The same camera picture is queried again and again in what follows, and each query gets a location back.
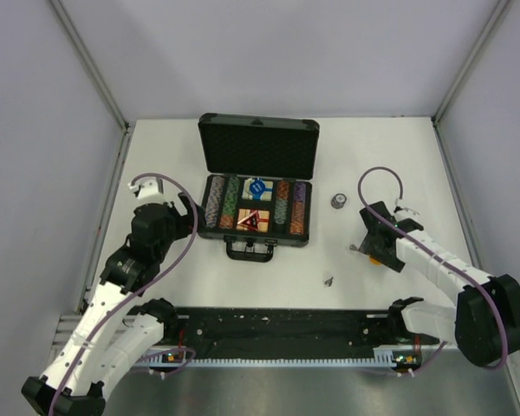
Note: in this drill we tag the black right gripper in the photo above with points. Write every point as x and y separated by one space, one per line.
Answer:
367 247

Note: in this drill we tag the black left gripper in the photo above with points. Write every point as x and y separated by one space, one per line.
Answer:
185 222

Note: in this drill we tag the stack of poker chips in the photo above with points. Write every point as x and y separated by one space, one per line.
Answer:
339 200

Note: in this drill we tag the red playing card box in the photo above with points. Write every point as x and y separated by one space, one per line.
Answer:
263 214

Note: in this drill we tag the triangular all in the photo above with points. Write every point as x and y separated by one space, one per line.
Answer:
250 222

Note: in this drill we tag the blue playing card box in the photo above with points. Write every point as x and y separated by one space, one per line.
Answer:
267 195

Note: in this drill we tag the blue small blind button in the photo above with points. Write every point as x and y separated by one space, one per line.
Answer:
256 188

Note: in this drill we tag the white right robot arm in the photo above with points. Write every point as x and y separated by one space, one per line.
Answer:
483 321

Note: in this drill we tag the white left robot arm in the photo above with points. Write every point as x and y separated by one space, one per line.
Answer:
122 320

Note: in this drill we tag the black poker set case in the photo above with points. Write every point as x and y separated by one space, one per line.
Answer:
271 148

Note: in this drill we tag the small silver key lower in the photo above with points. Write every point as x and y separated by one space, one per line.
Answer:
328 282

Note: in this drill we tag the blue white chip row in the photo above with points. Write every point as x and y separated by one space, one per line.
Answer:
213 201

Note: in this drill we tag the green chip row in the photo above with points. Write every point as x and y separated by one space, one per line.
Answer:
229 206

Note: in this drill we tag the purple orange chip row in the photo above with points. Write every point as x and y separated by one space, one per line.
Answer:
296 226

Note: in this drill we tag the orange grey chip row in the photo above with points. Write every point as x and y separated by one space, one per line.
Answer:
281 203

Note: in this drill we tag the blue-grey cable duct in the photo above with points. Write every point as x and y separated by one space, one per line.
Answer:
379 358

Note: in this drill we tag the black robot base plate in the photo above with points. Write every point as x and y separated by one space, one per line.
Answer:
283 333

